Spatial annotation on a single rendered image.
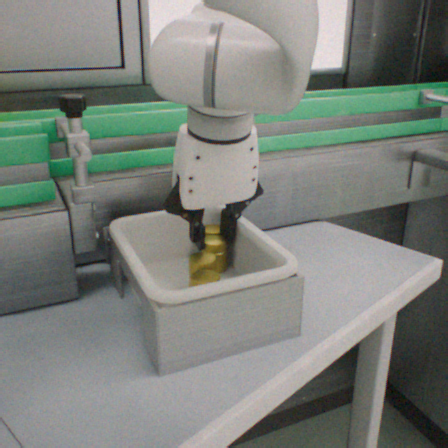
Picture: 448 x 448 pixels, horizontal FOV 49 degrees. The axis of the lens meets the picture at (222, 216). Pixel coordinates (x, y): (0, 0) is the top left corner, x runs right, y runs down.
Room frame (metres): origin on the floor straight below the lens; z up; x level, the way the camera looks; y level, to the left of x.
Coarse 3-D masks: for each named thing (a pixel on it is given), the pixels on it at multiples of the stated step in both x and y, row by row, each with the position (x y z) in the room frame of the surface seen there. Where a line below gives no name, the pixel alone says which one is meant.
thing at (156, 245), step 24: (144, 216) 0.62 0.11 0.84; (168, 216) 0.63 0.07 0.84; (216, 216) 0.66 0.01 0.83; (120, 240) 0.54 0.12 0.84; (144, 240) 0.61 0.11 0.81; (168, 240) 0.63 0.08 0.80; (240, 240) 0.59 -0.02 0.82; (264, 240) 0.54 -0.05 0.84; (144, 264) 0.61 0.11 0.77; (168, 264) 0.61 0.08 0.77; (240, 264) 0.59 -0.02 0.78; (264, 264) 0.53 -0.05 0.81; (288, 264) 0.48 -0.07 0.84; (144, 288) 0.43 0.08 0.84; (168, 288) 0.55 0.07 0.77; (192, 288) 0.43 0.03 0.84; (216, 288) 0.43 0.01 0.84; (240, 288) 0.44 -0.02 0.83
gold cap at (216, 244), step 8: (208, 240) 0.60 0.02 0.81; (216, 240) 0.60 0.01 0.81; (224, 240) 0.60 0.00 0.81; (208, 248) 0.59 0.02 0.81; (216, 248) 0.59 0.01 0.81; (224, 248) 0.59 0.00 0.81; (216, 256) 0.59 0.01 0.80; (224, 256) 0.59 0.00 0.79; (216, 264) 0.59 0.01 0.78; (224, 264) 0.59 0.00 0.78
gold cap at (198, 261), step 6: (198, 252) 0.56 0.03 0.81; (204, 252) 0.56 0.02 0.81; (192, 258) 0.55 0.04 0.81; (198, 258) 0.55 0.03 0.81; (204, 258) 0.55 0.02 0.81; (210, 258) 0.55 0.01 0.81; (192, 264) 0.54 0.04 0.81; (198, 264) 0.53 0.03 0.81; (204, 264) 0.53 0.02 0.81; (210, 264) 0.53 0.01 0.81; (192, 270) 0.54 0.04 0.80; (198, 270) 0.53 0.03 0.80
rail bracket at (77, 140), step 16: (64, 96) 0.55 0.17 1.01; (80, 96) 0.56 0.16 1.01; (64, 112) 0.55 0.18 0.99; (80, 112) 0.55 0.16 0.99; (64, 128) 0.62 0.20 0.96; (80, 128) 0.56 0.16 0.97; (80, 144) 0.53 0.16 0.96; (80, 160) 0.55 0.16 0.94; (80, 176) 0.55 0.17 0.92; (80, 192) 0.55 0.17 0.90
